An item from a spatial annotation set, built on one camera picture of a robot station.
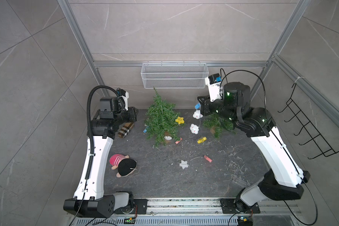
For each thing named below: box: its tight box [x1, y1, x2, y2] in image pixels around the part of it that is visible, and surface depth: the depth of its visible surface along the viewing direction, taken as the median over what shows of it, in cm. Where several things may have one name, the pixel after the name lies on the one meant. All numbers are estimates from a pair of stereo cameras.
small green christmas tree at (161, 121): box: [145, 87, 186, 146], surface depth 81 cm
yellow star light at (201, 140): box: [196, 136, 207, 144], surface depth 83 cm
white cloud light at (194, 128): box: [189, 123, 200, 135], surface depth 70 cm
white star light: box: [178, 160, 189, 170], surface depth 89 cm
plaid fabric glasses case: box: [118, 122, 135, 138], surface depth 105 cm
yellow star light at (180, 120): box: [175, 116, 185, 125], surface depth 88 cm
